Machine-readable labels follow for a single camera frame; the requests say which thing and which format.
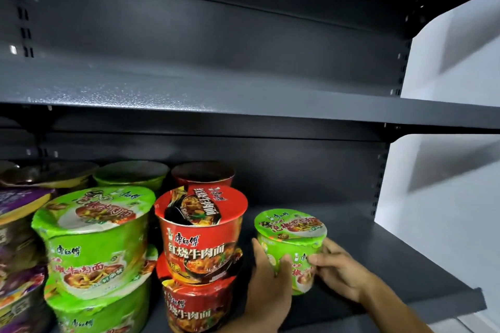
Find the dark metal store shelving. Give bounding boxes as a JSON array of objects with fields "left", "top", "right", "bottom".
[{"left": 0, "top": 0, "right": 500, "bottom": 333}]

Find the person's right hand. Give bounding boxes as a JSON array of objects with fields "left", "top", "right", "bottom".
[{"left": 307, "top": 238, "right": 376, "bottom": 304}]

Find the person's left hand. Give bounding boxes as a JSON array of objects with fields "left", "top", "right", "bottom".
[{"left": 242, "top": 238, "right": 294, "bottom": 324}]

